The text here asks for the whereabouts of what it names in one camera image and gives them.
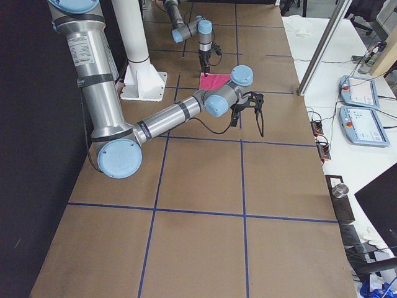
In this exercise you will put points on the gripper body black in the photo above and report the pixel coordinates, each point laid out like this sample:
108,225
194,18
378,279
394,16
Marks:
236,109
204,58

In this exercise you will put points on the pink towel grey hem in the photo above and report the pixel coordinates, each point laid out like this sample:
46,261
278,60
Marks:
212,81

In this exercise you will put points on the orange power strip upper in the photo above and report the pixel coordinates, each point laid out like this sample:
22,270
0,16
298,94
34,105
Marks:
317,128

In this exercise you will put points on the orange power strip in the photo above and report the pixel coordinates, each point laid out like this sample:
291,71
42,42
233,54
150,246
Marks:
323,151
317,128

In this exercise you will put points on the orange power strip lower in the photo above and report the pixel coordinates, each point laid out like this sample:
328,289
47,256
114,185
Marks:
323,151

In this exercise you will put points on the lower teach pendant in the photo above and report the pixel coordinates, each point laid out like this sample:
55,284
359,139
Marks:
363,127

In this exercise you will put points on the teach pendant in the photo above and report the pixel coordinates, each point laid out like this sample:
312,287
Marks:
363,127
355,91

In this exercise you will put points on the upper teach pendant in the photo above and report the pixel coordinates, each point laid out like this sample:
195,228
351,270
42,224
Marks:
355,91

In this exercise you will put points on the metal cup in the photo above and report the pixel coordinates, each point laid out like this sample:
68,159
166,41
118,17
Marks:
339,191

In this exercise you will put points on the dark box under cup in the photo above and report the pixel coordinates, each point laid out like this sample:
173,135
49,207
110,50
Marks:
342,208

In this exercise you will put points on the black monitor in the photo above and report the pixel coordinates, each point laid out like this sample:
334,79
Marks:
378,201

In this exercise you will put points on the blue plastic bag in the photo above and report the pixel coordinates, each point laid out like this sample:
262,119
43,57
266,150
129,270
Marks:
384,291

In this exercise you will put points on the white pedestal column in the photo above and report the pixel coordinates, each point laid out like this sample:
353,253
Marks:
142,81

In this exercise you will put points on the aluminium frame post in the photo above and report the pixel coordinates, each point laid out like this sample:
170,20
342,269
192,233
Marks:
336,18

